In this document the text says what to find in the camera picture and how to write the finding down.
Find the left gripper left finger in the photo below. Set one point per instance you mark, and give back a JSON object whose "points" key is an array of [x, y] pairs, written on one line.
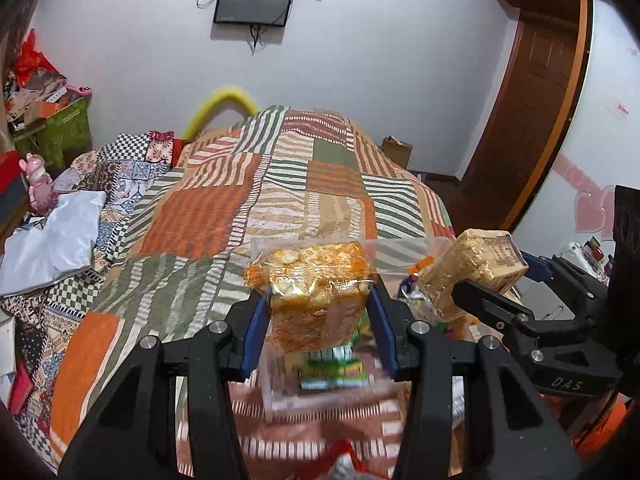
{"points": [[130, 431]]}

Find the red shoe box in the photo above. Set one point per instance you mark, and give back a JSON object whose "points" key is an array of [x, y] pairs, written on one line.
{"points": [[9, 169]]}

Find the green peas snack bag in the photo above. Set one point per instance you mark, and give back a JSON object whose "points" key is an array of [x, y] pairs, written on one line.
{"points": [[327, 369]]}

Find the yellow curved tube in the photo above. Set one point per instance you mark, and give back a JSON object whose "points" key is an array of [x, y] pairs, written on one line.
{"points": [[224, 98]]}

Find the brown wooden door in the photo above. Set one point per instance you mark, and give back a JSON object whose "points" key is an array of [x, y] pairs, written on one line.
{"points": [[525, 123]]}

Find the red white barcode snack bag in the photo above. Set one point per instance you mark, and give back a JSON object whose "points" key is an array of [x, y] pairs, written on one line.
{"points": [[338, 461]]}

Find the pink plush toy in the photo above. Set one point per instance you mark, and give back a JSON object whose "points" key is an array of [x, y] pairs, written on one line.
{"points": [[42, 196]]}

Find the orange puffed snack bag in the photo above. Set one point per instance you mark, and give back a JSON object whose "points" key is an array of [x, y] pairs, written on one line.
{"points": [[316, 292]]}

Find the red plastic bag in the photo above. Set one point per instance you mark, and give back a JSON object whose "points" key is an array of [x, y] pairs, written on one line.
{"points": [[30, 60]]}

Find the clear plastic storage bin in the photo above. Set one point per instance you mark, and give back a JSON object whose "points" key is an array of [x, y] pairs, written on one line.
{"points": [[394, 259]]}

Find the cardboard box on floor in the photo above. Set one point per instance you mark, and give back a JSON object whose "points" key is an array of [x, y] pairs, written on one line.
{"points": [[397, 151]]}

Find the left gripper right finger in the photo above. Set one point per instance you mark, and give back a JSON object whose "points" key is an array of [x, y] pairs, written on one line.
{"points": [[510, 433]]}

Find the patchwork striped bed quilt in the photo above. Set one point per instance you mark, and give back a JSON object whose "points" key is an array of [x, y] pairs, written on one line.
{"points": [[174, 241]]}

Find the green storage box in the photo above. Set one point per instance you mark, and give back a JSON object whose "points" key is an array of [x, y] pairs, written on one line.
{"points": [[60, 138]]}

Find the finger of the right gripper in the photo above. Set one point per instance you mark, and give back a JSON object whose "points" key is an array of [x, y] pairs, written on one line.
{"points": [[565, 279], [514, 322]]}

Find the white cloth on bed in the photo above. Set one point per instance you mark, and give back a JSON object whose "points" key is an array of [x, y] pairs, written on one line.
{"points": [[57, 248]]}

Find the tan cracker package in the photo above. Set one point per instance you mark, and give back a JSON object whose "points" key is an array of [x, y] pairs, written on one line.
{"points": [[486, 257]]}

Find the small black wall monitor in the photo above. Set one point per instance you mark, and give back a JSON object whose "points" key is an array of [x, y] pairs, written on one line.
{"points": [[252, 12]]}

